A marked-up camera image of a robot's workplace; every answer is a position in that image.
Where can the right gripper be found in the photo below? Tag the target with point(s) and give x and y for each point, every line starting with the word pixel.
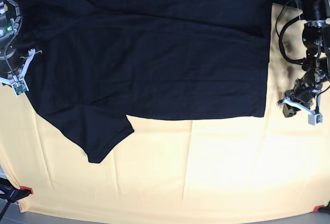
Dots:
pixel 16 62

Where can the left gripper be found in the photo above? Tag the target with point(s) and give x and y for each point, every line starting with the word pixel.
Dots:
pixel 304 91

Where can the black T-shirt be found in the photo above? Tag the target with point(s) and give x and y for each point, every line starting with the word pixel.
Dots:
pixel 105 60

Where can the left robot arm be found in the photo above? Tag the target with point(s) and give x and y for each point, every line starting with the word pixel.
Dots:
pixel 315 37

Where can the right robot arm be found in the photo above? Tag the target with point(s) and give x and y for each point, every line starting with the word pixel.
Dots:
pixel 11 24

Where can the yellow tablecloth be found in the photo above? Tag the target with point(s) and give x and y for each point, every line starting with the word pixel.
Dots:
pixel 230 170

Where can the right red black clamp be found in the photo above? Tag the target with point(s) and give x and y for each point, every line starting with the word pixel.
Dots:
pixel 322 209

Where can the red black clamp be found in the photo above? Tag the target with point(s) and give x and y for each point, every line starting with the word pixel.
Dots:
pixel 322 209
pixel 12 194

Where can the left red black clamp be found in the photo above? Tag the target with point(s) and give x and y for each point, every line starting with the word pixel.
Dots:
pixel 12 194

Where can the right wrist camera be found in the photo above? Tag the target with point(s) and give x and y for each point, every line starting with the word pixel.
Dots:
pixel 19 87

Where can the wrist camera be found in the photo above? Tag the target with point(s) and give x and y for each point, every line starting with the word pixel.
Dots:
pixel 315 118
pixel 19 87

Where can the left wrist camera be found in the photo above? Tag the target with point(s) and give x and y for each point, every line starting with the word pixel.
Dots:
pixel 315 118

